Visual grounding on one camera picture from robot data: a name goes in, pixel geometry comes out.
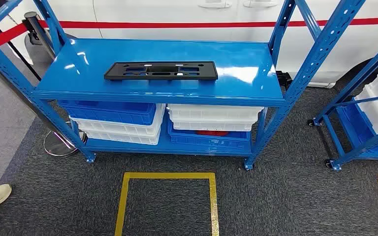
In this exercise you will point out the white car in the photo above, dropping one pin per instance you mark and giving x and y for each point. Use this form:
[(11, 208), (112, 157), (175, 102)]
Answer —
[(176, 13)]

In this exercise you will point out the blue plastic crate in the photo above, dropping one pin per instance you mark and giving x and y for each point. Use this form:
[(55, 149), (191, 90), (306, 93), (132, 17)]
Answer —
[(110, 114), (208, 141), (352, 127)]

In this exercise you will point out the blue wheeled shelf rack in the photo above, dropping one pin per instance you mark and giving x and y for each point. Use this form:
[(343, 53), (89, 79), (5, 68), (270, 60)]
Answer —
[(332, 136)]

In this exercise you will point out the red plastic item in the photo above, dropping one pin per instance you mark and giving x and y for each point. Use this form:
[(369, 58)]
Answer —
[(211, 133)]

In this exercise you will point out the black-topped stanchion post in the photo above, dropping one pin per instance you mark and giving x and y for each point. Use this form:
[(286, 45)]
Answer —
[(32, 22)]

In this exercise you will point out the red barrier belt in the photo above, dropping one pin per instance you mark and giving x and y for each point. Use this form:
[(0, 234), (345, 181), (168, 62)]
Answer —
[(176, 24)]

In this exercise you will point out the black barrier belt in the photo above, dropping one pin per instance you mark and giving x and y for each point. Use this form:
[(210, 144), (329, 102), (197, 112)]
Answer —
[(16, 50)]

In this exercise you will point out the blue metal shelf rack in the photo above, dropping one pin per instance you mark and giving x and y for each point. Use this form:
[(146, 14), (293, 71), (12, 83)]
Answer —
[(88, 65)]

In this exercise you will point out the black ribbed plastic block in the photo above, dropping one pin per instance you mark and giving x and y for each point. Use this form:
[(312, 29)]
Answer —
[(283, 79)]

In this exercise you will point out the black plastic plate bracket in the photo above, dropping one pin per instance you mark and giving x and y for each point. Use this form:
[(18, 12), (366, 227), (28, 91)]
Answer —
[(115, 73)]

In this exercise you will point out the chrome stanchion post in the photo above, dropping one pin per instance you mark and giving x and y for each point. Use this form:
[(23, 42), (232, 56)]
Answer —
[(58, 146)]

